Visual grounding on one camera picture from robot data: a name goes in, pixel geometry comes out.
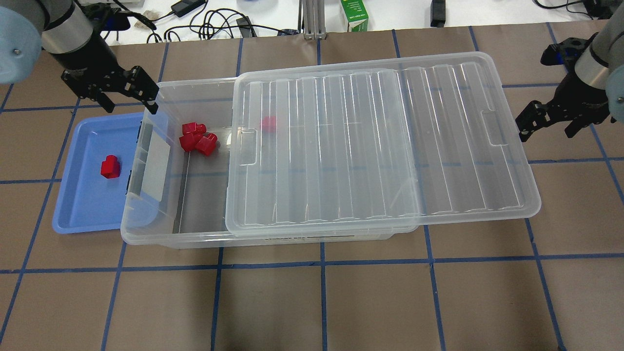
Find blue plastic tray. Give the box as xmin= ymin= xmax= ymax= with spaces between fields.
xmin=53 ymin=113 xmax=143 ymax=234

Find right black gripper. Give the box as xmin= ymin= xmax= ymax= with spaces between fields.
xmin=515 ymin=73 xmax=610 ymax=142

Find clear plastic box lid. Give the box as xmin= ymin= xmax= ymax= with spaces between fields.
xmin=224 ymin=51 xmax=541 ymax=238

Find green white carton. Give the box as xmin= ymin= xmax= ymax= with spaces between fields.
xmin=339 ymin=0 xmax=370 ymax=33

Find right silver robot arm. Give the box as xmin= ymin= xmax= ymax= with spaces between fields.
xmin=515 ymin=17 xmax=623 ymax=142

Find black power adapter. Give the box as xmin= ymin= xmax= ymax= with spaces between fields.
xmin=170 ymin=0 xmax=207 ymax=18

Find red block in box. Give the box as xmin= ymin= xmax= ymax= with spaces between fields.
xmin=181 ymin=122 xmax=207 ymax=136

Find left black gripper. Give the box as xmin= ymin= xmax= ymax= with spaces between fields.
xmin=60 ymin=34 xmax=159 ymax=114

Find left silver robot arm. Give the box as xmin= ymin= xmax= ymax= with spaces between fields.
xmin=0 ymin=0 xmax=159 ymax=114

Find clear plastic storage box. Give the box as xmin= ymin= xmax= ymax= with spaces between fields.
xmin=121 ymin=73 xmax=418 ymax=249

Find black cable bundle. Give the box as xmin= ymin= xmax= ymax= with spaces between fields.
xmin=146 ymin=7 xmax=293 ymax=43

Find aluminium frame post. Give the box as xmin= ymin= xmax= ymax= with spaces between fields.
xmin=298 ymin=0 xmax=327 ymax=40

